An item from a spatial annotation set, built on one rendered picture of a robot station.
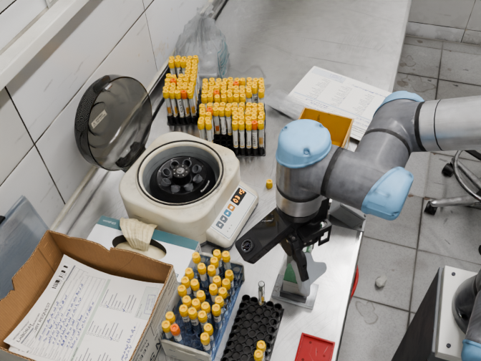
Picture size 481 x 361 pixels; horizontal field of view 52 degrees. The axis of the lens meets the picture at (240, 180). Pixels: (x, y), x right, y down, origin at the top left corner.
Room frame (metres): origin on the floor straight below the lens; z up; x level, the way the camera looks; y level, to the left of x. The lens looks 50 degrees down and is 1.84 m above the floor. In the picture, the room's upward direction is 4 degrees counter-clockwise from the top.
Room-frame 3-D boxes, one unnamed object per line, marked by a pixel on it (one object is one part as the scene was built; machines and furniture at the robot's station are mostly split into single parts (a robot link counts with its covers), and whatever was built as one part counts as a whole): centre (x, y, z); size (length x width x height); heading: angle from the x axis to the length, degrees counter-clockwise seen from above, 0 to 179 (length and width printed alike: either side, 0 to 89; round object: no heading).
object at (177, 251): (0.60, 0.22, 0.92); 0.24 x 0.12 x 0.10; 69
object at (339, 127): (0.89, -0.21, 0.93); 0.13 x 0.13 x 0.10; 65
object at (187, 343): (0.46, 0.09, 0.91); 0.20 x 0.10 x 0.07; 159
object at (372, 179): (0.45, -0.19, 1.30); 0.11 x 0.11 x 0.08; 58
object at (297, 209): (0.50, -0.09, 1.22); 0.08 x 0.08 x 0.05
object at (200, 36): (1.29, 0.10, 0.97); 0.26 x 0.17 x 0.19; 174
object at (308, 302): (0.50, -0.10, 0.89); 0.09 x 0.05 x 0.04; 69
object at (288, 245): (0.50, -0.10, 1.14); 0.09 x 0.08 x 0.12; 115
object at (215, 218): (0.75, 0.12, 0.94); 0.30 x 0.24 x 0.12; 60
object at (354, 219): (0.69, -0.23, 0.92); 0.13 x 0.07 x 0.08; 69
